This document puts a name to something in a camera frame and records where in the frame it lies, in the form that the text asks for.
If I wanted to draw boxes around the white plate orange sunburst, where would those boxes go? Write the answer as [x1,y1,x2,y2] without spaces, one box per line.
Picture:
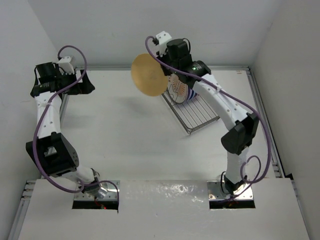
[167,74,189,104]

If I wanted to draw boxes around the white front cover board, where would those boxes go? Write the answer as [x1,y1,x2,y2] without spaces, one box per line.
[19,178,309,240]

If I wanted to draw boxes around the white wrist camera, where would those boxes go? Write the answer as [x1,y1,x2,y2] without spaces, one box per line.
[152,31,173,57]
[57,56,76,75]

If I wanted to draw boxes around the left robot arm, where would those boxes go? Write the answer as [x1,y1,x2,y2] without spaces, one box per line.
[25,57,98,195]

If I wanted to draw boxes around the yellow plastic plate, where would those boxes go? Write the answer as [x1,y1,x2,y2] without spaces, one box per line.
[130,53,168,97]

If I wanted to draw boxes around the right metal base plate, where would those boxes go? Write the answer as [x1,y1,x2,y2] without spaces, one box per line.
[207,180,254,201]

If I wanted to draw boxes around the metal base plate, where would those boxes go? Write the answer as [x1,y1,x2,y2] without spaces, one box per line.
[207,180,254,201]
[73,180,120,202]

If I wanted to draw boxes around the metal wire dish rack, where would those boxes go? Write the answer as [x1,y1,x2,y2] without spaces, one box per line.
[162,91,220,135]

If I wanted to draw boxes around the blue plastic plate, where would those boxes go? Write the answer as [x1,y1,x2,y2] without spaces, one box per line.
[185,88,198,101]

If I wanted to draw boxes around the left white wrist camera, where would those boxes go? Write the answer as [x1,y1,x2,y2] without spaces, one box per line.
[57,56,76,75]

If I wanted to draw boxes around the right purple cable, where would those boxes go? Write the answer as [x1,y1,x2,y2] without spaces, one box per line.
[144,35,272,202]

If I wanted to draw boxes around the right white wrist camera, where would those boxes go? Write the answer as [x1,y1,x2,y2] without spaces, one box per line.
[152,31,173,57]

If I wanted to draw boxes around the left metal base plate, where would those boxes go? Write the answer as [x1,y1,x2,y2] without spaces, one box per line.
[73,180,120,202]

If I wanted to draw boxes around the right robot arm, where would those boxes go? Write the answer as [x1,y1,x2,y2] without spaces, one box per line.
[157,38,259,195]

